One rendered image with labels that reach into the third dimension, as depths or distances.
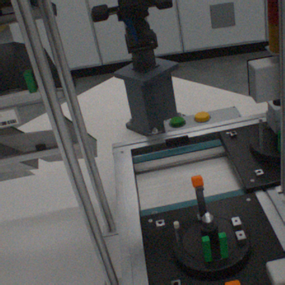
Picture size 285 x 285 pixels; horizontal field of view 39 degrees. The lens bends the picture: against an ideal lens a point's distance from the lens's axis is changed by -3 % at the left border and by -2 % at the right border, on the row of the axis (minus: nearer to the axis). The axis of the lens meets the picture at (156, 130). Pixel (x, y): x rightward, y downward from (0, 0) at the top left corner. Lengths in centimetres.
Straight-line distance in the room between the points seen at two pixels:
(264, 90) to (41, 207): 67
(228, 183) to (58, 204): 45
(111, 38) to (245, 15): 127
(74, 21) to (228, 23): 143
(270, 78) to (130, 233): 40
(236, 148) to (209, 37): 305
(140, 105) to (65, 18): 281
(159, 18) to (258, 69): 322
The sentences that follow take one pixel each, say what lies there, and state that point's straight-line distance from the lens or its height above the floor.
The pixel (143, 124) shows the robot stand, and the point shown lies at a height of 90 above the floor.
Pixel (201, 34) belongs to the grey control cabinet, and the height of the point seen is 27.
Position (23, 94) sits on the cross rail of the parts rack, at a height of 131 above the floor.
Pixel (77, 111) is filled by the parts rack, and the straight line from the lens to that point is 81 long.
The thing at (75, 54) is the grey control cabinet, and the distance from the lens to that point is 411.
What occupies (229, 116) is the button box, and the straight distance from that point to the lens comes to 115.
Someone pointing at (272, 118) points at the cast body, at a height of 106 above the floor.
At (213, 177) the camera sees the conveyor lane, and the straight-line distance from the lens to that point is 100.
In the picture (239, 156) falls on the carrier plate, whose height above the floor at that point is 97.
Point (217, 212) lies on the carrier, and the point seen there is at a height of 99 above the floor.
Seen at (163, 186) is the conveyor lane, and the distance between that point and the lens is 100.
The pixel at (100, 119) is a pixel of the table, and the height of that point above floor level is 86.
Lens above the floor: 154
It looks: 31 degrees down
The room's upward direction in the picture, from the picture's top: 11 degrees counter-clockwise
